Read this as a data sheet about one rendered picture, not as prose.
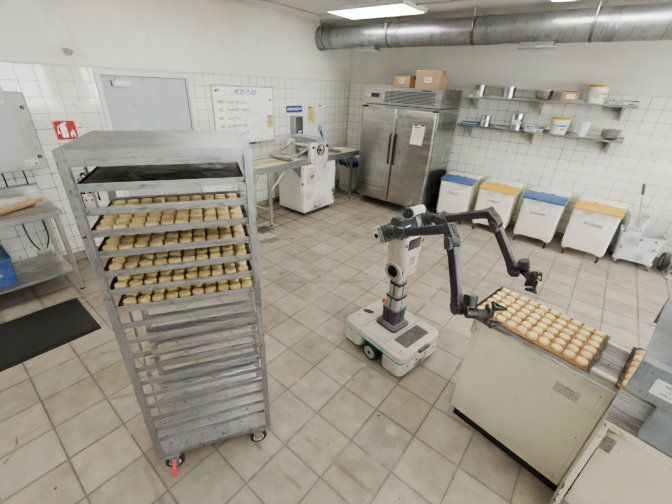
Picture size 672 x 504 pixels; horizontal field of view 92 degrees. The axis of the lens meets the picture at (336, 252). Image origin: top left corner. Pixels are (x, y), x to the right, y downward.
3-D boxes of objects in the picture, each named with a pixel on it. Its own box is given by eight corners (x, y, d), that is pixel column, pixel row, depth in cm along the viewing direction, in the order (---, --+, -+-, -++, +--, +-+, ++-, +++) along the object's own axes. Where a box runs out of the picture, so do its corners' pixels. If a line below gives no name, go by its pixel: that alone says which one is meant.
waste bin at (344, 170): (366, 188, 728) (368, 158, 698) (351, 193, 691) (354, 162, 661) (347, 183, 758) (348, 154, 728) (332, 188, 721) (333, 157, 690)
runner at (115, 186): (251, 181, 139) (251, 174, 138) (252, 183, 137) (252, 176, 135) (71, 190, 118) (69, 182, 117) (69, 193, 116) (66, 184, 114)
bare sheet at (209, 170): (236, 162, 170) (236, 159, 169) (245, 182, 137) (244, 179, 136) (101, 166, 150) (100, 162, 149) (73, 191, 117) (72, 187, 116)
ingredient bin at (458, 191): (432, 218, 580) (440, 175, 545) (444, 209, 626) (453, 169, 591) (462, 226, 552) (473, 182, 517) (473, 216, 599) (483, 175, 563)
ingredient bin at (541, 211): (508, 240, 511) (523, 192, 476) (518, 228, 555) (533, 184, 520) (547, 251, 481) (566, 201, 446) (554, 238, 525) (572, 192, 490)
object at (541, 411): (572, 457, 208) (638, 353, 167) (553, 496, 188) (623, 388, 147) (471, 386, 254) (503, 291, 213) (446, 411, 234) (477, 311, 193)
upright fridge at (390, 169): (439, 208, 634) (462, 90, 540) (418, 220, 570) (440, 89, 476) (378, 192, 710) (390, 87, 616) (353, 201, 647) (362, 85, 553)
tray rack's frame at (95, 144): (259, 375, 250) (238, 130, 168) (271, 436, 208) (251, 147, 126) (167, 398, 229) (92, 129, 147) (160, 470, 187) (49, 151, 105)
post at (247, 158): (270, 422, 208) (249, 145, 130) (270, 426, 205) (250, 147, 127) (265, 423, 207) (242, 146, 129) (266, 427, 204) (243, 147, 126)
